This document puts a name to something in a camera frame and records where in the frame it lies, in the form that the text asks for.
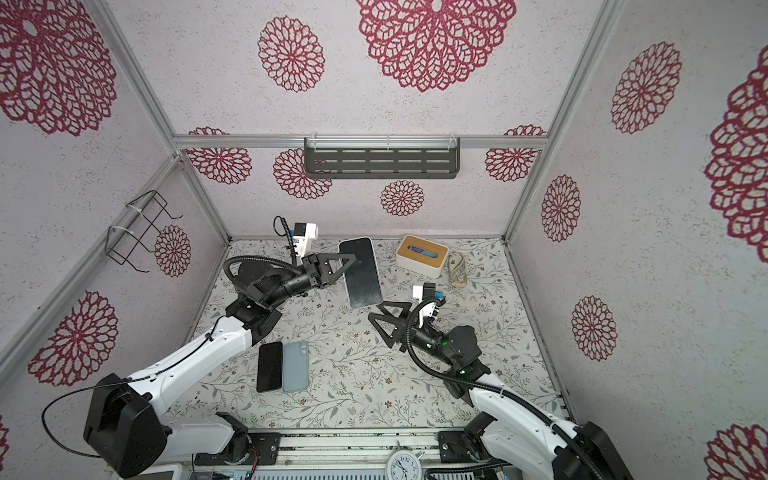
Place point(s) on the white analog clock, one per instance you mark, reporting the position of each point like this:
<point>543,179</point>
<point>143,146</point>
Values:
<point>404,465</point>

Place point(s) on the white tissue box wooden lid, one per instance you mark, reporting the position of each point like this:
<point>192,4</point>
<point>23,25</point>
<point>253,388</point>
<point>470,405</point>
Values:
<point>421,256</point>

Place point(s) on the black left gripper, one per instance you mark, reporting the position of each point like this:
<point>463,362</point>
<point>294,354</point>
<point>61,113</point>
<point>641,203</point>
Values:
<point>318,268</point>

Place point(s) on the large phone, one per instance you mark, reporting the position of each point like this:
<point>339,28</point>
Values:
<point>362,277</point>

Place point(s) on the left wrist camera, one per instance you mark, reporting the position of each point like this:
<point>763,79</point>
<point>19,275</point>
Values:
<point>303,235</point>

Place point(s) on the black bare phone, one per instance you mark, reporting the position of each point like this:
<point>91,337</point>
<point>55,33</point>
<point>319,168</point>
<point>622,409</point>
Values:
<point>270,367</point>

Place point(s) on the metal base rail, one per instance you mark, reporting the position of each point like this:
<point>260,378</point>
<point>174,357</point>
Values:
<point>449,453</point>

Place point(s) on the light blue phone case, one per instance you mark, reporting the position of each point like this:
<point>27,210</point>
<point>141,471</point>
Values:
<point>295,371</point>

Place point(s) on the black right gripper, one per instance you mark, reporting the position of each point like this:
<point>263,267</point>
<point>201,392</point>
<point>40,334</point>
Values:
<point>405,340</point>

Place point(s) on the black wire wall rack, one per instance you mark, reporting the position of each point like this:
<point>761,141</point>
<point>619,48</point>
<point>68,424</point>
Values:
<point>123,239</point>

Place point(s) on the white tablet device corner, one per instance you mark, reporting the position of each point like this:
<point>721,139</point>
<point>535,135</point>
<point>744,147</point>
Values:
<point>162,473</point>

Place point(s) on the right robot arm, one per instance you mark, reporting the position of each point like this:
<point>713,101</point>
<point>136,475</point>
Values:
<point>508,428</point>

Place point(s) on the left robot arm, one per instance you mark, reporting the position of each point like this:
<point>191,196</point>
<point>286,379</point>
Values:
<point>127,425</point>

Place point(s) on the grey wall shelf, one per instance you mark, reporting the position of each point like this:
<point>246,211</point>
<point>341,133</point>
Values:
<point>382,160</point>

